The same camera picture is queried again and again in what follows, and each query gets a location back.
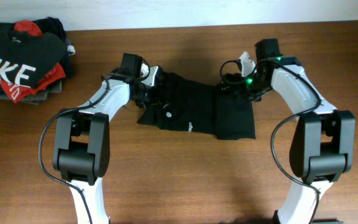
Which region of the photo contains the red folded t-shirt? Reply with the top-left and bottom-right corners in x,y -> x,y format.
0,21 -> 67,103

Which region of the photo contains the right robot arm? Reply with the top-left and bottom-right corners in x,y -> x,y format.
220,38 -> 356,224

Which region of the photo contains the grey folded t-shirt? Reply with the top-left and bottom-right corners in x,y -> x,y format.
0,39 -> 76,106

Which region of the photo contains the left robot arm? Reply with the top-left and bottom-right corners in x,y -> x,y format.
52,53 -> 162,223

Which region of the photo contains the navy folded t-shirt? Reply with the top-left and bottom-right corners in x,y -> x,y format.
0,17 -> 74,95

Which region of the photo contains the black Sydrogen t-shirt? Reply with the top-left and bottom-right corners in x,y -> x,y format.
138,72 -> 256,140

